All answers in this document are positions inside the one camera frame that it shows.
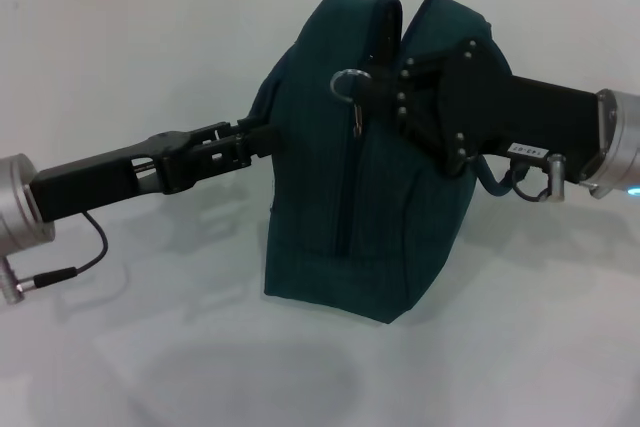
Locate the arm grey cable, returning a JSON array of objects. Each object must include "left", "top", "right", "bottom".
[
  {"left": 0, "top": 210, "right": 110, "bottom": 306},
  {"left": 503, "top": 153, "right": 567, "bottom": 205}
]

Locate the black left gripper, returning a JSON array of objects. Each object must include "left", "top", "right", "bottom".
[{"left": 29, "top": 116, "right": 280, "bottom": 224}]

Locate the teal insulated lunch bag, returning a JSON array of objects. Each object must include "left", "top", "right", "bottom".
[{"left": 249, "top": 0, "right": 515, "bottom": 322}]

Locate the left arm grey cable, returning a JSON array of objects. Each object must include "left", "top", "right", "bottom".
[{"left": 0, "top": 210, "right": 110, "bottom": 306}]

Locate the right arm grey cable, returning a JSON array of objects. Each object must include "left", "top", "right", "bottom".
[{"left": 503, "top": 153, "right": 567, "bottom": 205}]

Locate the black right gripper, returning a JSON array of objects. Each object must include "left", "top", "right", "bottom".
[{"left": 355, "top": 40, "right": 601, "bottom": 184}]

